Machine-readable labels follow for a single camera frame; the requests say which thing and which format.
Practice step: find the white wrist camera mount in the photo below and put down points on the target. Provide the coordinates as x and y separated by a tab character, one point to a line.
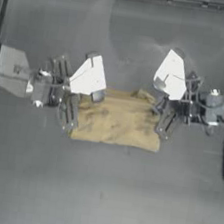
171	75
88	77

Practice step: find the camouflage t-shirt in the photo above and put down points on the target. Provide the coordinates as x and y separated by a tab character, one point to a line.
119	121

